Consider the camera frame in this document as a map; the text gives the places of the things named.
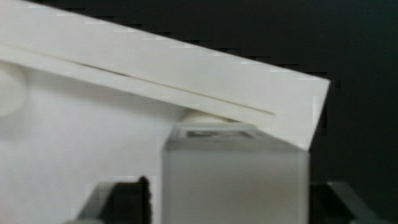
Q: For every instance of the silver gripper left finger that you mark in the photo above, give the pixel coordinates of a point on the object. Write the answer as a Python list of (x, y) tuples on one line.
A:
[(117, 204)]

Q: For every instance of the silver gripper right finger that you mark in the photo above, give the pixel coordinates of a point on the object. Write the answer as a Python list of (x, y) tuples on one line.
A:
[(338, 206)]

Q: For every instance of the white table leg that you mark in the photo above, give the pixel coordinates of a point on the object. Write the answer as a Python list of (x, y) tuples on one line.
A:
[(235, 175)]

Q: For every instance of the white square table top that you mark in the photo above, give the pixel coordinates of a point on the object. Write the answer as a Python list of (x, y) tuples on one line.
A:
[(100, 86)]

